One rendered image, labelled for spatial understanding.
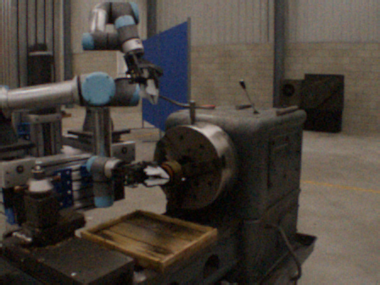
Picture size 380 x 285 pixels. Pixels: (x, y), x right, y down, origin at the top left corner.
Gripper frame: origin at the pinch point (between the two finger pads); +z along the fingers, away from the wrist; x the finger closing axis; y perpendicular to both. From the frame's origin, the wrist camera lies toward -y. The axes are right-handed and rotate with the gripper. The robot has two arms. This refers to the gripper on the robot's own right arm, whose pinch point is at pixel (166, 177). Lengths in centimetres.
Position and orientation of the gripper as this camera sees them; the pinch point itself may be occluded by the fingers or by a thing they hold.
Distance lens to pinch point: 128.8
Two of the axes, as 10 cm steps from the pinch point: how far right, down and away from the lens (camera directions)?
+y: -5.9, 1.4, -8.0
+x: 0.0, -9.8, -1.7
